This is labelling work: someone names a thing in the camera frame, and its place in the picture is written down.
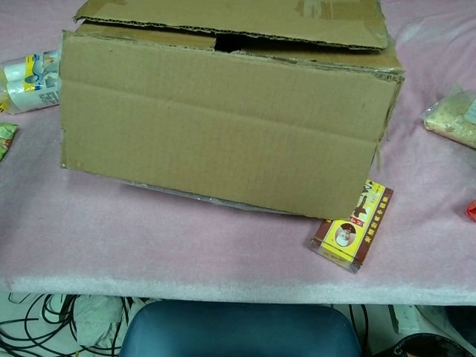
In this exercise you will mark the brown cardboard box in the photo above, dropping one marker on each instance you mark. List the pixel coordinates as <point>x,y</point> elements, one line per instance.
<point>223,130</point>

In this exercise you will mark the green snack packet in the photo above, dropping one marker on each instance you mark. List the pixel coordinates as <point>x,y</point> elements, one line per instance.
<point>6,139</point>

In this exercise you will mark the red yellow small carton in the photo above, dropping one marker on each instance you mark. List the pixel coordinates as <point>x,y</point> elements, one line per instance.
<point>353,234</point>

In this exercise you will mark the pink tablecloth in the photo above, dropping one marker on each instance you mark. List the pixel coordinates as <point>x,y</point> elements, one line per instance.
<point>148,241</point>

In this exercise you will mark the pack of white bag rolls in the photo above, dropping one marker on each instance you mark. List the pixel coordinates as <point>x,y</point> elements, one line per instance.
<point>29,89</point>

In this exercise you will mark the artificial orange tulip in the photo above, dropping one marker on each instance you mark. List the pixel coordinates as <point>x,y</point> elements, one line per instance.
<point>471,211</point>

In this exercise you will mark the clear bag of beige grains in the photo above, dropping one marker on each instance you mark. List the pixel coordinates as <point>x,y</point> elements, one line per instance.
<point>451,119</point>

